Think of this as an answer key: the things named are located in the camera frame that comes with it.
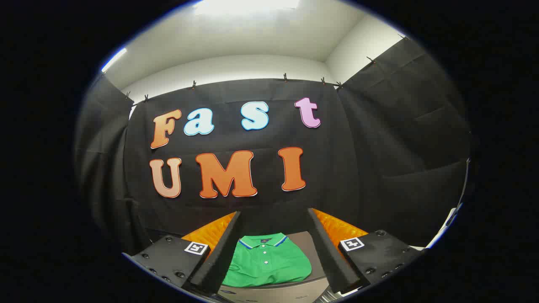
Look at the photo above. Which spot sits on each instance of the green polo shirt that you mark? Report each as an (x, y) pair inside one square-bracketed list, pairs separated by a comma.
[(265, 269)]

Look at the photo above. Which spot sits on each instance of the black backdrop cloth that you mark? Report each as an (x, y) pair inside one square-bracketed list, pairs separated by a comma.
[(379, 147)]

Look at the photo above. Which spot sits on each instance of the row of black cloth clips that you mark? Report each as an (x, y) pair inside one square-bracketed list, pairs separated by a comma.
[(285, 77)]

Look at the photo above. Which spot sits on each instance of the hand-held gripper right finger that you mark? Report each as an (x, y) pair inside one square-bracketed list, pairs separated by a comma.
[(328, 256)]

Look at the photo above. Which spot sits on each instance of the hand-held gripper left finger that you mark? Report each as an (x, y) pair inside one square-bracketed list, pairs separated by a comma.
[(223, 256)]

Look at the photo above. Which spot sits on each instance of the grey stand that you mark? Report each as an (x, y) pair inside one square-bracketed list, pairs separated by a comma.
[(273, 294)]

